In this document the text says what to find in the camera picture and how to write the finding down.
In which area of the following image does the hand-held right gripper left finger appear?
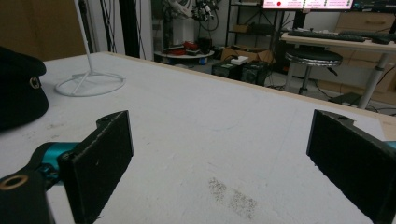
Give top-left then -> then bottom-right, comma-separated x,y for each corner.
57,109 -> 134,224

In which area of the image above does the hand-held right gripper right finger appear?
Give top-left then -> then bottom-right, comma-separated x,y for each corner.
305,108 -> 396,224

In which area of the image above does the white wire hat stand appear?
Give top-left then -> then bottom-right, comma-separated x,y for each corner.
54,0 -> 127,97

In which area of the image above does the black hat with metal buckle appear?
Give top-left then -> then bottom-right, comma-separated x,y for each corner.
0,46 -> 50,133

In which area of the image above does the round black stool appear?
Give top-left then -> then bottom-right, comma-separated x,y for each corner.
283,48 -> 344,96

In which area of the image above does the light wooden desk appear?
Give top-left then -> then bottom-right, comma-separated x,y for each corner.
279,32 -> 396,110

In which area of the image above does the black keyboard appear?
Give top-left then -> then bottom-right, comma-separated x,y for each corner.
287,29 -> 367,43

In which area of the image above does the black equipment case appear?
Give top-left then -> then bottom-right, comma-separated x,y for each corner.
211,61 -> 246,80
240,61 -> 273,86

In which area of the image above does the round white platform with tools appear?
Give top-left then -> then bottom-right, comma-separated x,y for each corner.
153,40 -> 216,65

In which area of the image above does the cardboard box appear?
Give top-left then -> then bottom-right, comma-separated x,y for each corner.
219,45 -> 275,64

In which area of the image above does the computer monitor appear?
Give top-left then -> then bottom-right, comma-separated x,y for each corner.
262,0 -> 355,11

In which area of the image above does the black metal shelf rack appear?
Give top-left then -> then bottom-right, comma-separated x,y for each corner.
224,0 -> 281,50

